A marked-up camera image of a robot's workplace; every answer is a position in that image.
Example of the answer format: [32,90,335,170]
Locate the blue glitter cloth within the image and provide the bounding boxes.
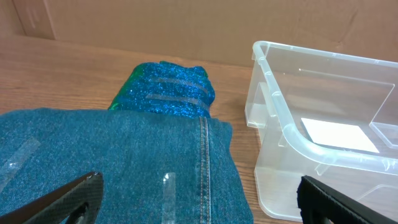
[108,61,215,118]

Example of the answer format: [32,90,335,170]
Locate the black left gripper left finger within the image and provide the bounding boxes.
[1,172,104,224]

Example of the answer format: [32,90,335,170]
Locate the white label in bin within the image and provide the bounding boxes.
[301,118,379,153]

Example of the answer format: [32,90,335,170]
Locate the blue denim jeans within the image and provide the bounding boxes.
[1,109,253,223]

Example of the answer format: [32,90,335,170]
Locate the clear plastic storage bin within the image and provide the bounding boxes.
[245,41,397,222]

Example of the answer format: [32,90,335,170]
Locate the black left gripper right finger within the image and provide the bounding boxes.
[297,175,397,224]

